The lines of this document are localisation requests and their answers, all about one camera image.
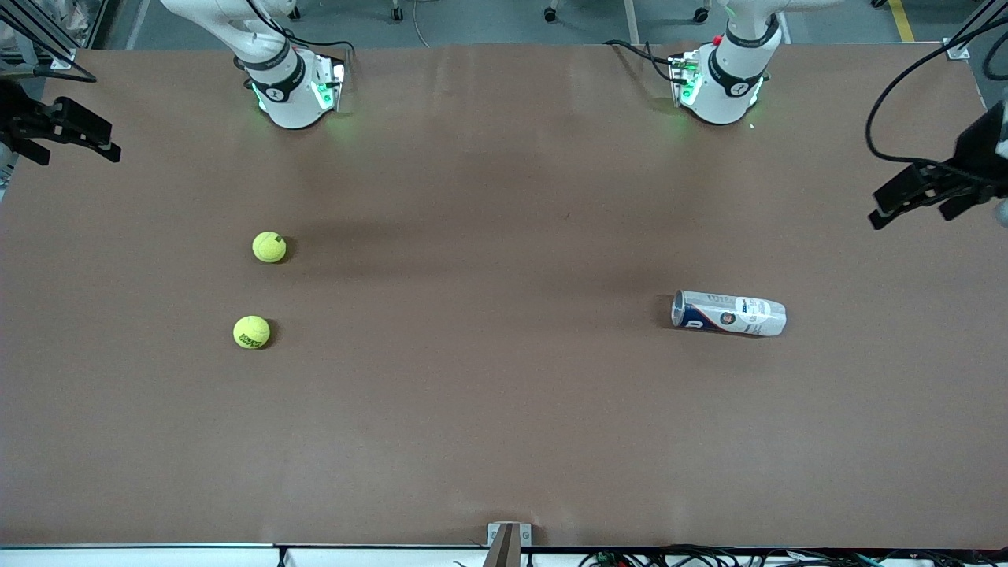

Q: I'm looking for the plain yellow tennis ball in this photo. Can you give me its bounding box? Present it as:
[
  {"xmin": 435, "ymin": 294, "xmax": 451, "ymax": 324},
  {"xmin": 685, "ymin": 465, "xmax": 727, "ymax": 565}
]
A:
[{"xmin": 252, "ymin": 231, "xmax": 287, "ymax": 264}]

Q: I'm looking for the clear plastic tennis ball can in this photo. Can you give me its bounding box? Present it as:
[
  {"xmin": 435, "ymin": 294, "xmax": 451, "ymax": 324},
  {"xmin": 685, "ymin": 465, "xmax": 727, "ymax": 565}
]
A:
[{"xmin": 671, "ymin": 290, "xmax": 788, "ymax": 338}]

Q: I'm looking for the yellow tennis ball black print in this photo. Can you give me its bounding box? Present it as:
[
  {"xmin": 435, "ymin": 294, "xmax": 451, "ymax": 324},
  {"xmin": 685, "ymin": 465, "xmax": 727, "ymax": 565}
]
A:
[{"xmin": 233, "ymin": 315, "xmax": 271, "ymax": 350}]

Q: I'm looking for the brown table cover sheet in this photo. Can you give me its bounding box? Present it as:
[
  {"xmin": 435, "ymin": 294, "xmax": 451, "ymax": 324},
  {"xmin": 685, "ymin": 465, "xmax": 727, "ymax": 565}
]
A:
[{"xmin": 0, "ymin": 43, "xmax": 1008, "ymax": 550}]

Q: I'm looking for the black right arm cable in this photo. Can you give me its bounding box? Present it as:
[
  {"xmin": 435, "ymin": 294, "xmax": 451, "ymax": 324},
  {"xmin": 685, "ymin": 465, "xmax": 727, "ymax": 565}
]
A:
[{"xmin": 0, "ymin": 8, "xmax": 98, "ymax": 84}]

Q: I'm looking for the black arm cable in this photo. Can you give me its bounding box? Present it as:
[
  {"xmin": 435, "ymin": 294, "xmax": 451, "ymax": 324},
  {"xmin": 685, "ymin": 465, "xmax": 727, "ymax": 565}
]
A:
[
  {"xmin": 865, "ymin": 16, "xmax": 1008, "ymax": 168},
  {"xmin": 0, "ymin": 8, "xmax": 98, "ymax": 84}
]

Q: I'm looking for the aluminium frame post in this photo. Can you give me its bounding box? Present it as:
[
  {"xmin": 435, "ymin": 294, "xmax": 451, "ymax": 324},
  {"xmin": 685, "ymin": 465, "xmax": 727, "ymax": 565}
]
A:
[
  {"xmin": 945, "ymin": 0, "xmax": 1008, "ymax": 61},
  {"xmin": 0, "ymin": 0, "xmax": 76, "ymax": 70}
]

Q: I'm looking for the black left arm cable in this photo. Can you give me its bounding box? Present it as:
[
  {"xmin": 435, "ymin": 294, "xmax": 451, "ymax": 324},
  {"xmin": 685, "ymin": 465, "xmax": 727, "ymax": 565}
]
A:
[{"xmin": 865, "ymin": 16, "xmax": 1008, "ymax": 168}]

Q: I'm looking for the black right base cable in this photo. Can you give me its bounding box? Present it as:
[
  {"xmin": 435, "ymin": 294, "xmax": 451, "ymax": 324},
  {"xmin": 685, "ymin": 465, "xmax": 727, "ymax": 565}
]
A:
[{"xmin": 244, "ymin": 0, "xmax": 357, "ymax": 62}]

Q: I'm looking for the black base cable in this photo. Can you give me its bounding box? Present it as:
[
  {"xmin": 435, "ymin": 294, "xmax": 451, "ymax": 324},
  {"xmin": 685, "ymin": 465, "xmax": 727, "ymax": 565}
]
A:
[
  {"xmin": 605, "ymin": 39, "xmax": 686, "ymax": 86},
  {"xmin": 244, "ymin": 0, "xmax": 357, "ymax": 62}
]

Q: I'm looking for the black left base cable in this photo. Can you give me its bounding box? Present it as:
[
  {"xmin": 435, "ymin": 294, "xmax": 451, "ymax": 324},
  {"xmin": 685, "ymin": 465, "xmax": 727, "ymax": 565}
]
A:
[{"xmin": 605, "ymin": 39, "xmax": 686, "ymax": 86}]

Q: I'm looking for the black cable bundle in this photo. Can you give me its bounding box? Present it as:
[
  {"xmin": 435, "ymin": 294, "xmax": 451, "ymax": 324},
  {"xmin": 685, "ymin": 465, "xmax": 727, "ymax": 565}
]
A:
[{"xmin": 579, "ymin": 545, "xmax": 1008, "ymax": 567}]

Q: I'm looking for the metal mounting bracket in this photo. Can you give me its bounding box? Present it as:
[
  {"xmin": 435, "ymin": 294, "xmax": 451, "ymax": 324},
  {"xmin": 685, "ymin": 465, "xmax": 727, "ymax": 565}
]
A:
[{"xmin": 487, "ymin": 521, "xmax": 533, "ymax": 548}]

